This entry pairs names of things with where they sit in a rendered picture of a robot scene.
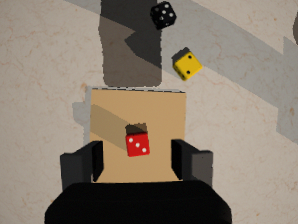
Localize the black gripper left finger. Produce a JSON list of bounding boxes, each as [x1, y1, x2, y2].
[[60, 141, 104, 191]]

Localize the tan square mat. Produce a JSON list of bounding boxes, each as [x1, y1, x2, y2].
[[90, 89, 186, 183]]

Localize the black die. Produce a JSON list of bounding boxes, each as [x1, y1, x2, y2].
[[150, 2, 177, 30]]

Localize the red die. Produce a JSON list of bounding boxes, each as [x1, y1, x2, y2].
[[125, 131, 150, 157]]

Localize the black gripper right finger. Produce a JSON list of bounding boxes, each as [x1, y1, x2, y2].
[[171, 139, 213, 189]]

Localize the yellow die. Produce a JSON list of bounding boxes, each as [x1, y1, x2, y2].
[[172, 51, 202, 81]]

